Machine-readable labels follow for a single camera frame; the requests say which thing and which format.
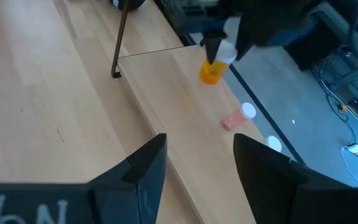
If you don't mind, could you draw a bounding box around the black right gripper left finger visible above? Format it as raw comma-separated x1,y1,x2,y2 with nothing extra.
87,133,167,224

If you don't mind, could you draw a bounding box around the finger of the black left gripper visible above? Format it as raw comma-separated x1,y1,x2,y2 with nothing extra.
204,32,228,65
234,18,256,62

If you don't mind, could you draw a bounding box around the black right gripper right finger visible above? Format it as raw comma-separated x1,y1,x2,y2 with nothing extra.
233,133,318,224

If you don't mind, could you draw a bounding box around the orange pill bottle white cap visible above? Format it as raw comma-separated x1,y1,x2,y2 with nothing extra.
199,40,239,85

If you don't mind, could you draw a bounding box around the small green vial white cap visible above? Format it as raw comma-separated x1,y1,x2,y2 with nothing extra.
264,135,283,154

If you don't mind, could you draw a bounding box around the small pink vial white cap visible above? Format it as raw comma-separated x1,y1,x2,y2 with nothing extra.
221,101,257,131

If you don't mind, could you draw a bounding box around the dark grey furniture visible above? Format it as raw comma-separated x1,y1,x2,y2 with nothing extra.
284,0,358,73

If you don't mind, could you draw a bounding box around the black aluminium table frame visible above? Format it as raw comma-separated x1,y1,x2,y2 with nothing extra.
227,63,306,165

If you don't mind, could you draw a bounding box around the black cable tangle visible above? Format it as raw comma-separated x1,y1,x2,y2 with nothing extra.
309,52,358,147

